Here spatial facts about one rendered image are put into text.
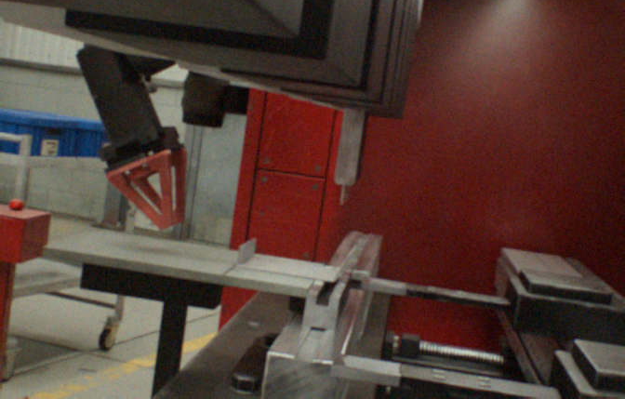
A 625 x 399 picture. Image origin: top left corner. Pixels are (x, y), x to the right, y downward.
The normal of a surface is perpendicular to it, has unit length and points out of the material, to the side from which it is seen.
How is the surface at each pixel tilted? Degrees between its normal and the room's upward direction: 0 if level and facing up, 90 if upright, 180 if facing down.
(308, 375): 90
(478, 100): 90
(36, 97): 90
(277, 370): 90
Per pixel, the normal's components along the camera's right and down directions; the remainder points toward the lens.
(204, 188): -0.33, 0.02
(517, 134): -0.10, 0.06
